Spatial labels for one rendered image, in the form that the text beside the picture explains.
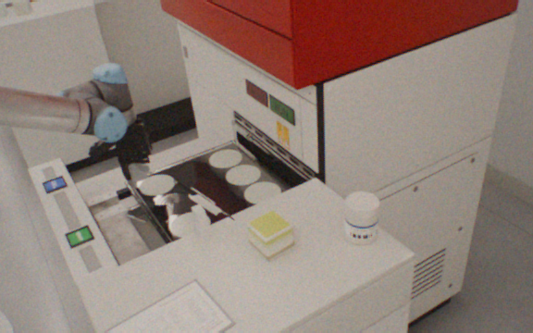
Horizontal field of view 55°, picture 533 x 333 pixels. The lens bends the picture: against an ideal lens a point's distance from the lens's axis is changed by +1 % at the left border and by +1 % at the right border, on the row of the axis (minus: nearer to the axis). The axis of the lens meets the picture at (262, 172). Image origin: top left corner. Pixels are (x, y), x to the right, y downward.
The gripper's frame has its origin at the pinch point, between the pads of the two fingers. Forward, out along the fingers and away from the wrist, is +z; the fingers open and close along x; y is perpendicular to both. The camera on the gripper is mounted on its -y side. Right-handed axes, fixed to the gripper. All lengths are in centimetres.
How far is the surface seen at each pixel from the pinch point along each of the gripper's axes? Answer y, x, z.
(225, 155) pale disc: 26.5, 11.4, 1.2
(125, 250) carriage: 0.7, -23.8, 3.3
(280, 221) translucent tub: 39, -38, -12
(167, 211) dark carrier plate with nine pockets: 10.5, -12.6, 1.4
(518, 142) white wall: 166, 87, 61
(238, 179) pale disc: 30.0, -2.0, 1.2
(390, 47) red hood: 71, -3, -34
